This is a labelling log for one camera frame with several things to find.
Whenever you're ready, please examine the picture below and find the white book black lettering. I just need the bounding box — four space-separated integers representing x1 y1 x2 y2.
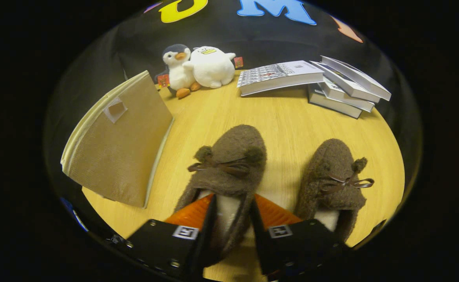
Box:
323 78 376 112

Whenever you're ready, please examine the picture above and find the patterned cover book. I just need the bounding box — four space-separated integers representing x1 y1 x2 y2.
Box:
237 60 326 97

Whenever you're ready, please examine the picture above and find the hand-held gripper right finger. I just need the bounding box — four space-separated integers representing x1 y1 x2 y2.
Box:
250 194 349 280

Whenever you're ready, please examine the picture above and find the white book black picture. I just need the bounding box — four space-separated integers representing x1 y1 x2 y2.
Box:
321 56 392 101

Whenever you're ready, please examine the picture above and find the white duck plush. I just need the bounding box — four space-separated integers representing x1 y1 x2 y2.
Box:
183 46 244 89

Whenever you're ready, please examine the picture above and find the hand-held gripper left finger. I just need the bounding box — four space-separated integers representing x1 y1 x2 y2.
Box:
125 194 218 280

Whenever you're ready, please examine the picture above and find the grey white penguin plush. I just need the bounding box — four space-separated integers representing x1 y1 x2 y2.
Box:
154 44 201 99

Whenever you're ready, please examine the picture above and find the brown fuzzy slipper shoe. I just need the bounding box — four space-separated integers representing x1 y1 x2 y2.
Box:
173 125 268 268
294 138 375 243

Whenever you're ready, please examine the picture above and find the beige fabric storage box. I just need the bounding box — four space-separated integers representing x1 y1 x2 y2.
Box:
60 70 174 209

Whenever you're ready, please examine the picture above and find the dark grey book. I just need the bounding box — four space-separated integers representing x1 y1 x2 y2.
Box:
308 84 363 119

